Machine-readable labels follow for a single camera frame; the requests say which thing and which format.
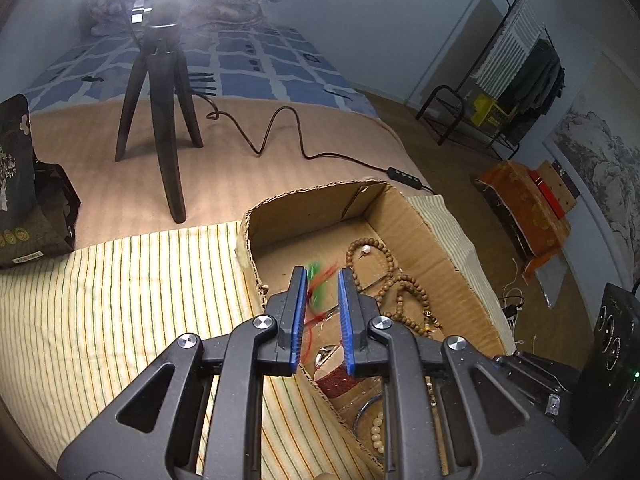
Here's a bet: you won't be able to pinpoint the black snack bag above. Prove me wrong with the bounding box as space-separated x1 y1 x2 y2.
0 93 81 269

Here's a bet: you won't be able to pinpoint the yellow crate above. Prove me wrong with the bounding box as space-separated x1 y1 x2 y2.
471 92 508 128

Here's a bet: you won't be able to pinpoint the landscape wall painting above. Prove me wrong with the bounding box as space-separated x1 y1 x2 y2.
541 49 640 286

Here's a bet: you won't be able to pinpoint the cream bead bracelet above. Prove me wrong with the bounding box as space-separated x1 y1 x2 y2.
368 410 386 458

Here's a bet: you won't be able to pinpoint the black power cable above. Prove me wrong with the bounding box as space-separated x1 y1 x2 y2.
192 71 436 196

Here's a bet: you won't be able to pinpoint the brown wooden bead necklace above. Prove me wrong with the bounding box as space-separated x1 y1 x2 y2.
344 237 444 338

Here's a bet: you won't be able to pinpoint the cardboard box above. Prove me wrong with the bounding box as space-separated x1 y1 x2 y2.
235 180 515 479

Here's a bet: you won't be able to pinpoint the dark hanging clothes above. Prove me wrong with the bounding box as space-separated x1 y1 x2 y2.
498 38 565 145

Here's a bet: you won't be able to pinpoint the blue patterned bedsheet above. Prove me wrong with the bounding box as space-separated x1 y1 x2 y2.
25 24 376 117

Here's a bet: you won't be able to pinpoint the folded floral quilt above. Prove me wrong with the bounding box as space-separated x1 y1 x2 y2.
79 0 284 36

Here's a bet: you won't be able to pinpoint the green pendant red cord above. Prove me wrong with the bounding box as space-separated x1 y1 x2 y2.
301 260 342 328

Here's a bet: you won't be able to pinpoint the orange covered box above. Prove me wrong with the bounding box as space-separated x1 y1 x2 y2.
474 160 570 282

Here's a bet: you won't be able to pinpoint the tan bed blanket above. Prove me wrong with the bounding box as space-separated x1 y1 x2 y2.
30 98 420 248

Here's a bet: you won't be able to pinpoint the brown strap wristwatch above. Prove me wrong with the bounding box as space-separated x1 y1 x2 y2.
314 344 359 399

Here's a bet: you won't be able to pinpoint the white striped hanging cloth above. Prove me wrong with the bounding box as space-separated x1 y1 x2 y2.
472 0 544 99

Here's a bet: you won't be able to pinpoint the black tripod stand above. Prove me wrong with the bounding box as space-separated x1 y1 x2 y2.
115 0 204 223

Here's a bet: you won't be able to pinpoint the black clothes rack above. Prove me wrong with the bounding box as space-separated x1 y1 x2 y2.
416 0 565 158

